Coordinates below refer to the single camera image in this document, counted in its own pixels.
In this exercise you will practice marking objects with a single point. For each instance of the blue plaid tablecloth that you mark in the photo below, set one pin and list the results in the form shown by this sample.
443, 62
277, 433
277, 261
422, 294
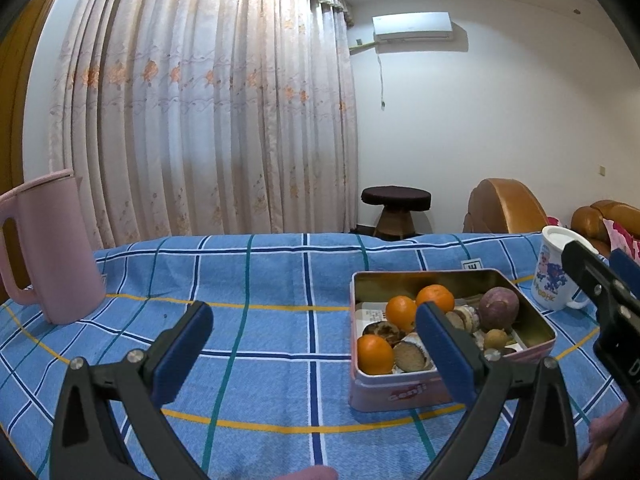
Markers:
275, 340

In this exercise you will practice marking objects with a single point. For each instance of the pink pitcher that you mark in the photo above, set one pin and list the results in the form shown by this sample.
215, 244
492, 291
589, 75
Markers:
55, 250

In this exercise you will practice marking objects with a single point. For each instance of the dark brown mushroom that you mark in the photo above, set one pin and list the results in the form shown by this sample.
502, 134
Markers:
382, 331

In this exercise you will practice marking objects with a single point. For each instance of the brown leather armchair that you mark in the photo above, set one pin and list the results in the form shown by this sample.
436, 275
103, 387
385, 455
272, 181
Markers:
505, 207

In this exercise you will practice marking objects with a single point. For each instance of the white printed cup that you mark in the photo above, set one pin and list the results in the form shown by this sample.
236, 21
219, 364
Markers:
550, 270

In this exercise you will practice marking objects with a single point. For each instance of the pink rectangular tin box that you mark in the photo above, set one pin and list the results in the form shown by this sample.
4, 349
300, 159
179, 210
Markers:
395, 395

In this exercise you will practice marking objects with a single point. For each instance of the dark round stool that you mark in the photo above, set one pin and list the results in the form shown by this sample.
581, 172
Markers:
396, 197

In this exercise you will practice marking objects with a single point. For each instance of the pink floral cushion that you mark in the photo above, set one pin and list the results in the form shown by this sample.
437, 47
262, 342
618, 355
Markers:
622, 235

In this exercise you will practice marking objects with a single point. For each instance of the brown-green kiwi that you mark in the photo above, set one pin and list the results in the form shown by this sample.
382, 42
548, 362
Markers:
495, 339

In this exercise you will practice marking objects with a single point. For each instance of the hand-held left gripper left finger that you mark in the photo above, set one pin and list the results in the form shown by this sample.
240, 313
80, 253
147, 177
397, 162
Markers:
185, 350

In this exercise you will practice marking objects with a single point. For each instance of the white air conditioner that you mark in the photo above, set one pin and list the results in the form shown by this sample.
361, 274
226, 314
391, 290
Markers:
412, 27

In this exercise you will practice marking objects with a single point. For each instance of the white paper in tin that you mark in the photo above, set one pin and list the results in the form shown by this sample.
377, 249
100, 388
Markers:
370, 312

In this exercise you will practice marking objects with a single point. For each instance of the round sweet potato slice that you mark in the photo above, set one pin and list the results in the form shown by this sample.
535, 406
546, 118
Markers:
465, 317

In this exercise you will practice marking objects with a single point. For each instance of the large orange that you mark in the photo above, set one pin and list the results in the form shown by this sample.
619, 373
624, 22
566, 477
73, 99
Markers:
436, 296

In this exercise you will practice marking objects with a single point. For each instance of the medium orange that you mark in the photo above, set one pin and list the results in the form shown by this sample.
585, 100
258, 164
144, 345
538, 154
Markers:
375, 355

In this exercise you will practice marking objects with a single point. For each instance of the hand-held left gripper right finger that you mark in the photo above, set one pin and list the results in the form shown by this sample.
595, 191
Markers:
445, 355

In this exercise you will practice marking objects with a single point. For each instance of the small orange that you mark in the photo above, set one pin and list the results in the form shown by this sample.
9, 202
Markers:
401, 312

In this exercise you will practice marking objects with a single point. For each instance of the floral beige curtain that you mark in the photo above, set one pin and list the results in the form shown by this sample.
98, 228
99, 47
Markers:
200, 110

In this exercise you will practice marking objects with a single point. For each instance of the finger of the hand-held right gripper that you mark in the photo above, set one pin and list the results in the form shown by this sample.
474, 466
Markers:
625, 265
595, 280

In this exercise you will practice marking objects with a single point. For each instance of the whole purple sweet potato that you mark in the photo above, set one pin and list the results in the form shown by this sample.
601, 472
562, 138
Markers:
500, 305

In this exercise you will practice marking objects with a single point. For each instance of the person's left hand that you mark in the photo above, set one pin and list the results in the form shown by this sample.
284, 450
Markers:
310, 474

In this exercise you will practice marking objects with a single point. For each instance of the person's right hand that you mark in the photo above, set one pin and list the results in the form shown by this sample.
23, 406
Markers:
602, 445

